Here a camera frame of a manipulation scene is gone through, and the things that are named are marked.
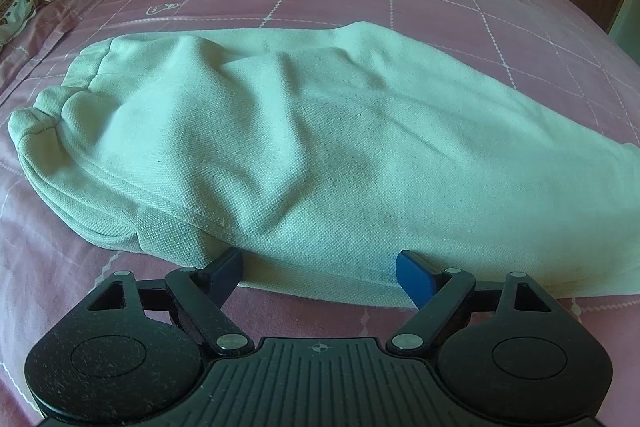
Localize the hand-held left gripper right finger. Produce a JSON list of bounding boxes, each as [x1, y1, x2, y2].
[[387, 249, 557, 355]]

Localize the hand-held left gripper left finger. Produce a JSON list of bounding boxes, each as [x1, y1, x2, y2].
[[86, 248, 253, 356]]

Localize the white pants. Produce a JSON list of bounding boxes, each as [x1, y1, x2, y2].
[[7, 21, 637, 309]]

